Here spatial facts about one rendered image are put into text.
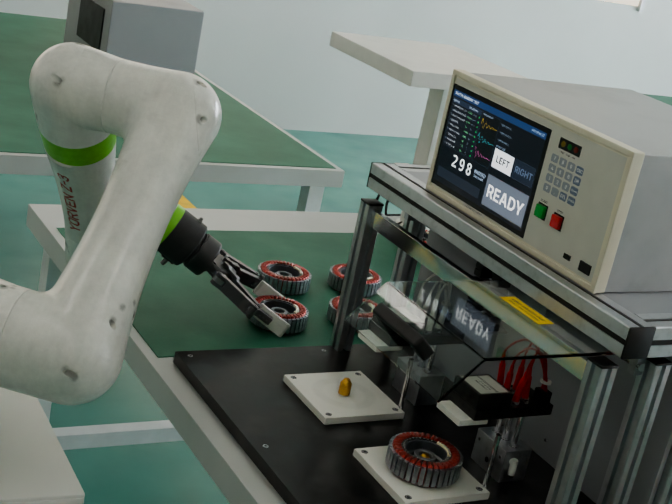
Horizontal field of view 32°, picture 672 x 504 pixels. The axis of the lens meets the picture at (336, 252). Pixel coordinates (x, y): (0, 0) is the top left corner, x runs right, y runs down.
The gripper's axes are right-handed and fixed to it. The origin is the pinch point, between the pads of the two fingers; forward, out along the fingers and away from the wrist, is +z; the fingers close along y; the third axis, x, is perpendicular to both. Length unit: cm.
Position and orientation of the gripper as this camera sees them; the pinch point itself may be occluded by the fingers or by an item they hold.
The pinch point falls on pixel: (277, 313)
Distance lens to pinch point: 226.2
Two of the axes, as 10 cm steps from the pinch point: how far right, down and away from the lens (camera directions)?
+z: 7.5, 6.1, 2.6
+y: 0.5, 3.4, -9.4
